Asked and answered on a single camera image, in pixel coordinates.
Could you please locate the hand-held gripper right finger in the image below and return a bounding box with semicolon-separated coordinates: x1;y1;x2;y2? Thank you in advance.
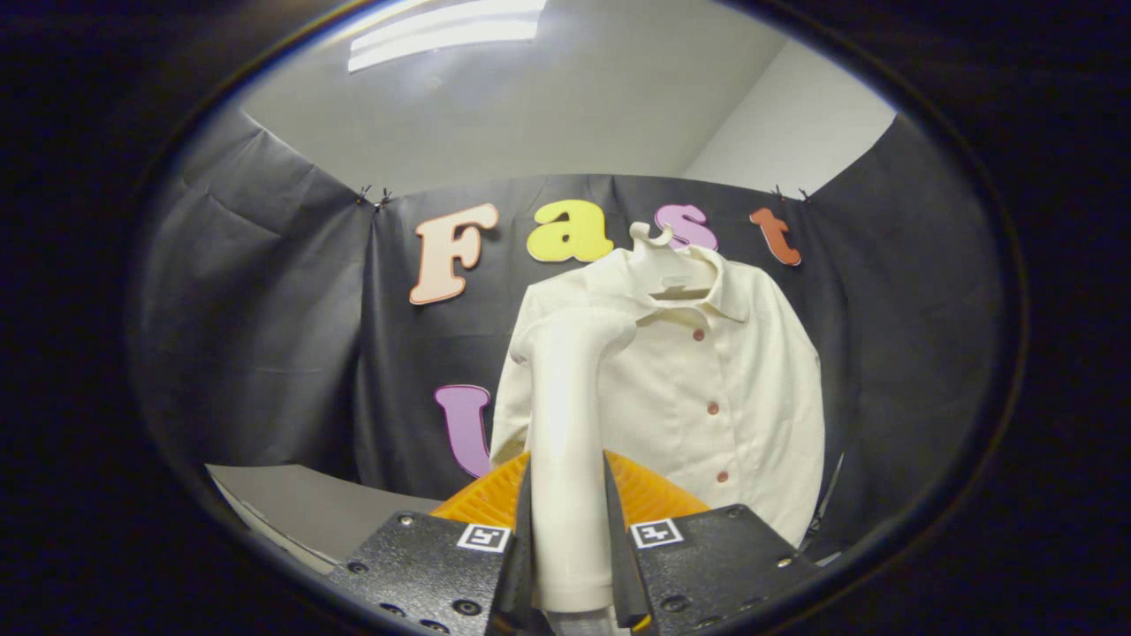
603;450;823;633

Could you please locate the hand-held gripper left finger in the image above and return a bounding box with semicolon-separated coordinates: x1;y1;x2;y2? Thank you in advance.
329;450;538;636

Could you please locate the cream button shirt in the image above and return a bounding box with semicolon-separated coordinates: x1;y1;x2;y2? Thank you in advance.
489;246;827;549

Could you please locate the white clothes hanger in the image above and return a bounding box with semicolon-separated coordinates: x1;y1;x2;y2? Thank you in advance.
629;223;718;297

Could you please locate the thin grey pole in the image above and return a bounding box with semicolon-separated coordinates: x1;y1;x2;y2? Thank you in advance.
808;450;847;531

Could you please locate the grey cabinet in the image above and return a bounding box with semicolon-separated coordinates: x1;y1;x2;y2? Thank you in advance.
205;463;443;575

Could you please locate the black backdrop cloth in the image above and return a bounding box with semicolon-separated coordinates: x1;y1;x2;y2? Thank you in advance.
133;106;1004;566

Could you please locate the ceiling light panel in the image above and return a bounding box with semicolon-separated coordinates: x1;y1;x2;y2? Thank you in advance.
346;0;549;73

